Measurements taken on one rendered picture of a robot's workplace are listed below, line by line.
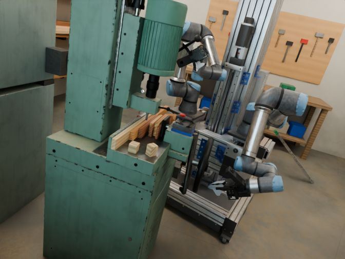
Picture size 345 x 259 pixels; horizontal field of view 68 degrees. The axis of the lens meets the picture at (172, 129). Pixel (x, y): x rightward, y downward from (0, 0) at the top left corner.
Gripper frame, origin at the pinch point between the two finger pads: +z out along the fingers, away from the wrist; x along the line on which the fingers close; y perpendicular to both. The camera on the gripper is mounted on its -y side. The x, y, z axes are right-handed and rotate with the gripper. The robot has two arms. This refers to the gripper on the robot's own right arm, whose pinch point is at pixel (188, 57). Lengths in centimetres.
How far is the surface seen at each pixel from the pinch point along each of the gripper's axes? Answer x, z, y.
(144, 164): 32, 42, -25
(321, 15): 12, -323, 133
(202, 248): 122, -21, -54
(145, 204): 52, 33, -40
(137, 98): 6.7, 15.8, -27.3
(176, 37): -8.7, 16.6, 2.9
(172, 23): -13.8, 19.3, 4.7
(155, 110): 15.6, 15.6, -21.7
